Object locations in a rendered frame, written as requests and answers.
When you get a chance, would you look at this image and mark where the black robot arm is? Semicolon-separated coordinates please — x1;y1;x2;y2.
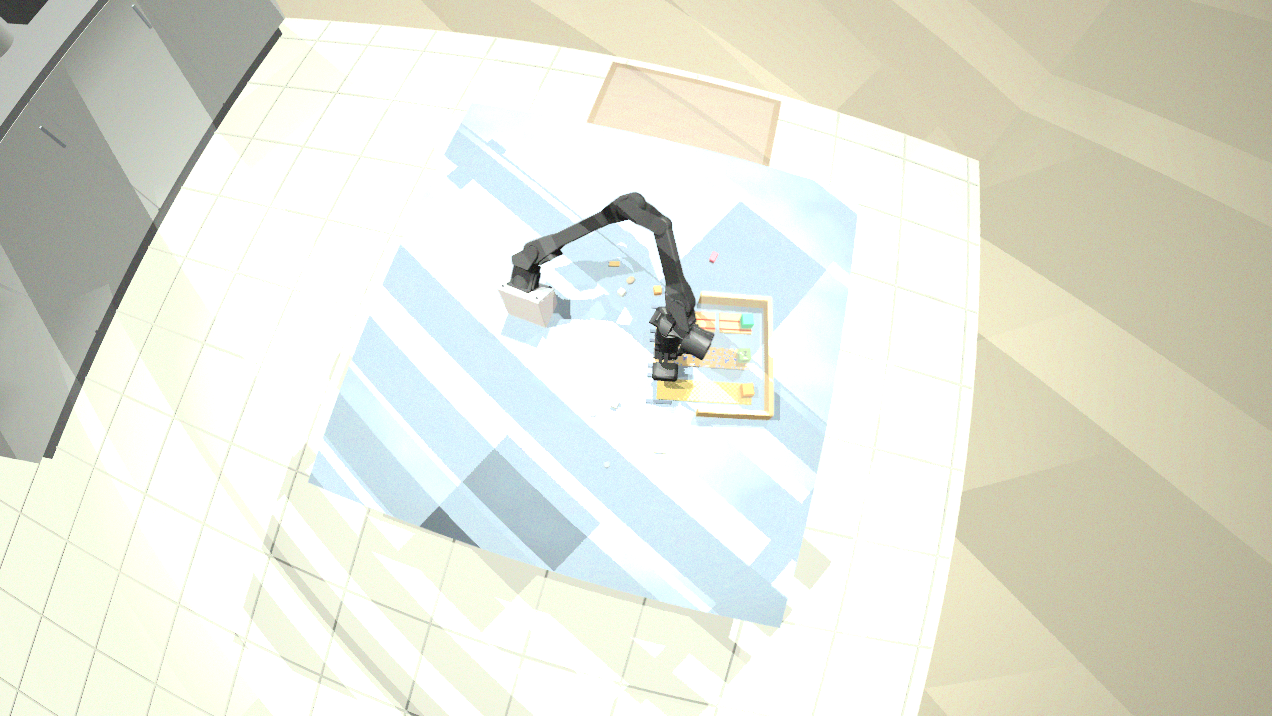
506;192;714;361

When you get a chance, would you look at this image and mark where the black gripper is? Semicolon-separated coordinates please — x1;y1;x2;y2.
653;306;681;382

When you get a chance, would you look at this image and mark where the tan wooden open box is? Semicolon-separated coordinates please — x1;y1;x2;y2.
696;290;775;421

